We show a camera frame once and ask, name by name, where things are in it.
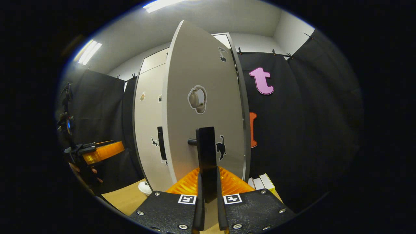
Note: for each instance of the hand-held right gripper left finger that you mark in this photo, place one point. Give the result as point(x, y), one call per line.
point(172, 211)

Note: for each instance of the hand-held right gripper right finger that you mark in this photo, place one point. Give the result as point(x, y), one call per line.
point(256, 209)

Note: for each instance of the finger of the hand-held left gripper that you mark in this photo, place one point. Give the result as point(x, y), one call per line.
point(104, 151)

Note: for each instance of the cabinet door with camera sticker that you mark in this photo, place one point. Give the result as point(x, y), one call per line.
point(148, 130)

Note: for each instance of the white double-door shoe cabinet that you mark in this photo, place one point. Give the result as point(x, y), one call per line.
point(242, 97)

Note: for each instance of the cabinet door with headphone sticker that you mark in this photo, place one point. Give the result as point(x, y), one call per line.
point(201, 58)

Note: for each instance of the plain white box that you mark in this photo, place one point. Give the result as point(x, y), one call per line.
point(256, 183)

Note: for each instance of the white box with yellow edge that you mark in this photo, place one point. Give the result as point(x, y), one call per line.
point(268, 182)

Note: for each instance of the white round object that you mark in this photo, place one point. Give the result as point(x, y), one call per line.
point(144, 188)

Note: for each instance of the black backdrop cloth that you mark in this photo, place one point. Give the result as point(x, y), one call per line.
point(308, 130)

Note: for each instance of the small ceiling light panel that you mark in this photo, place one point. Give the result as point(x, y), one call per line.
point(88, 52)

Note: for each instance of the large ceiling light panel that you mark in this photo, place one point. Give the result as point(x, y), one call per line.
point(162, 5)

